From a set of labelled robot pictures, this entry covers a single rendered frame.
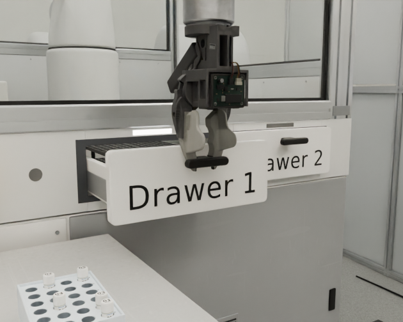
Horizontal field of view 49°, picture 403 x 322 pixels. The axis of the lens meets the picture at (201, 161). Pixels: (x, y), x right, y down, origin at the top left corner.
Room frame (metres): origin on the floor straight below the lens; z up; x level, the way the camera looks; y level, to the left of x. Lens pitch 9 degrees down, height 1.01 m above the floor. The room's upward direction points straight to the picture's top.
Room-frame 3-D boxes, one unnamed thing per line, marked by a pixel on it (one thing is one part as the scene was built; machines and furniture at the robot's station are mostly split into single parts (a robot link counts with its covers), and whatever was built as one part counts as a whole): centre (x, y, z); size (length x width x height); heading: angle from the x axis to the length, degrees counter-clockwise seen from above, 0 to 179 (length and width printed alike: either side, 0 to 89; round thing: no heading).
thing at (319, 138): (1.00, -0.18, 0.87); 0.29 x 0.02 x 0.11; 121
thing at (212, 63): (0.66, -0.01, 1.04); 0.09 x 0.08 x 0.12; 31
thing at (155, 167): (0.71, 0.01, 0.87); 0.29 x 0.02 x 0.11; 121
